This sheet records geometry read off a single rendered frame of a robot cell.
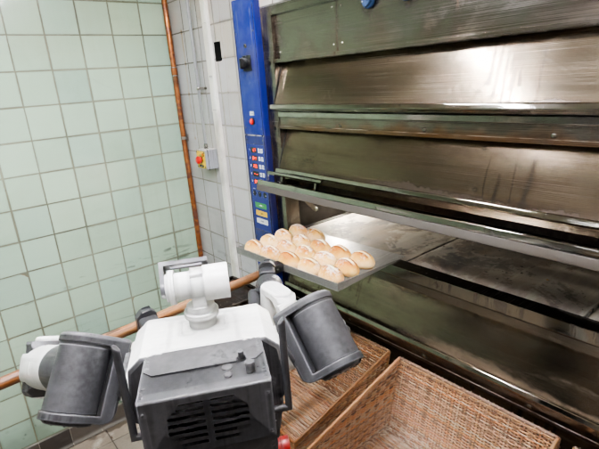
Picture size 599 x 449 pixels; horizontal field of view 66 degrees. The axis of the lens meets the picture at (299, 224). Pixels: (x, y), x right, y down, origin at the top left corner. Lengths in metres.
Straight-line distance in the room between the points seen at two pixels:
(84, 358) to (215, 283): 0.25
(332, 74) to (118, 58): 1.27
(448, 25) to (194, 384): 1.12
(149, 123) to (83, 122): 0.33
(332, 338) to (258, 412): 0.20
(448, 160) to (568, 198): 0.35
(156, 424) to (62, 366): 0.23
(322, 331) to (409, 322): 0.85
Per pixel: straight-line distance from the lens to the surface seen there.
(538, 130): 1.30
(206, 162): 2.43
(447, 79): 1.41
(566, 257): 1.17
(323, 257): 1.62
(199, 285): 0.85
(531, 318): 1.44
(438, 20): 1.45
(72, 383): 0.90
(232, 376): 0.75
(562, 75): 1.27
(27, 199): 2.54
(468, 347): 1.59
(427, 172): 1.47
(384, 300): 1.75
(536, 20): 1.32
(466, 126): 1.39
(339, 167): 1.72
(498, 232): 1.23
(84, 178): 2.58
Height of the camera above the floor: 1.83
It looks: 18 degrees down
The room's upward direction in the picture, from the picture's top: 4 degrees counter-clockwise
